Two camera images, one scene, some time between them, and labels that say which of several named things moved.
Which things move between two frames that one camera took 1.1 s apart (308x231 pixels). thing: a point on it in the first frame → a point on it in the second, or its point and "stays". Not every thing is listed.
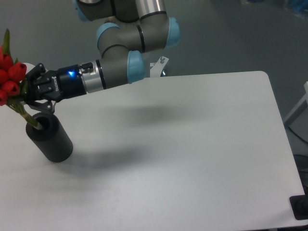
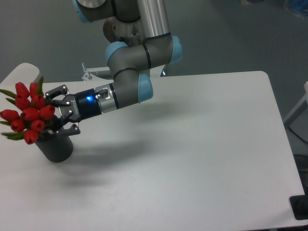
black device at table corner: (299, 205) stays
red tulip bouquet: (12, 73) → (34, 113)
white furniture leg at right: (301, 107) stays
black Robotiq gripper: (65, 82) → (83, 105)
